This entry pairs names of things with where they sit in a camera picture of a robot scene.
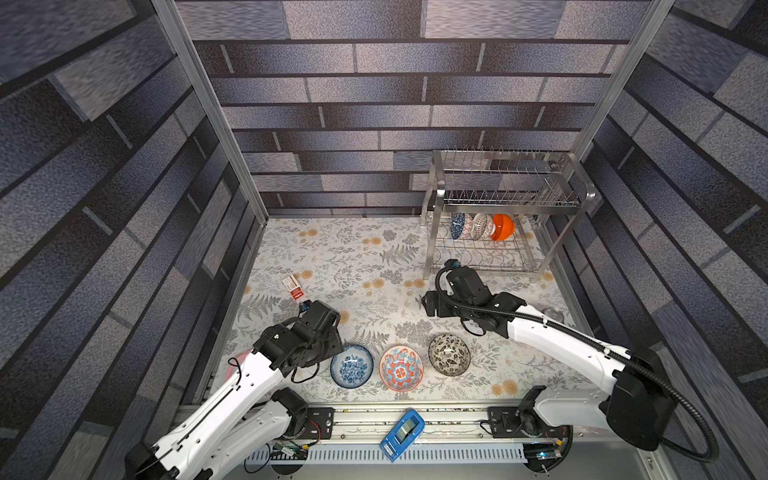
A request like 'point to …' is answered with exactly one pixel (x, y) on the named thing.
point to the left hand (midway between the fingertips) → (338, 344)
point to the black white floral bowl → (449, 355)
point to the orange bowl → (504, 229)
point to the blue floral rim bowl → (352, 367)
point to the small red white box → (293, 286)
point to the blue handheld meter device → (402, 435)
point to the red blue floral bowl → (401, 368)
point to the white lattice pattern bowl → (482, 226)
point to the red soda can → (553, 313)
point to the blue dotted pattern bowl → (457, 225)
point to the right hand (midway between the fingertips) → (432, 297)
